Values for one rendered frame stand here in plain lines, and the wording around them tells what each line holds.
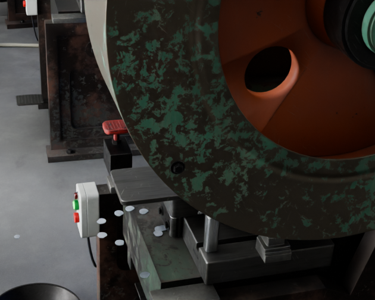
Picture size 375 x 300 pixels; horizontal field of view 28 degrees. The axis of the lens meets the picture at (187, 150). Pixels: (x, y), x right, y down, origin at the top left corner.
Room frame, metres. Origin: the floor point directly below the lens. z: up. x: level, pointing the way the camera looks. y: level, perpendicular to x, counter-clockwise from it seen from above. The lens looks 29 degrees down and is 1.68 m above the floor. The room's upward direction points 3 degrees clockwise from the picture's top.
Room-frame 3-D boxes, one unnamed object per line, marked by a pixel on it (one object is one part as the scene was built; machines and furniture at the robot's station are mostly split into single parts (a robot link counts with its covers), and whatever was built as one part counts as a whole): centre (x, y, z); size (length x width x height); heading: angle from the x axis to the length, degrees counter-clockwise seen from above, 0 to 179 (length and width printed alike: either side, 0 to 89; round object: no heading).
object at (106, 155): (1.75, 0.19, 0.62); 0.10 x 0.06 x 0.20; 18
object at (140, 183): (1.47, 0.04, 0.72); 0.25 x 0.14 x 0.14; 108
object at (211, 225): (1.31, -0.06, 0.75); 0.03 x 0.03 x 0.10; 18
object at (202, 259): (1.52, -0.13, 0.68); 0.45 x 0.30 x 0.06; 18
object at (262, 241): (1.36, -0.18, 0.76); 0.17 x 0.06 x 0.10; 18
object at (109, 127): (1.76, 0.19, 0.72); 0.07 x 0.06 x 0.08; 108
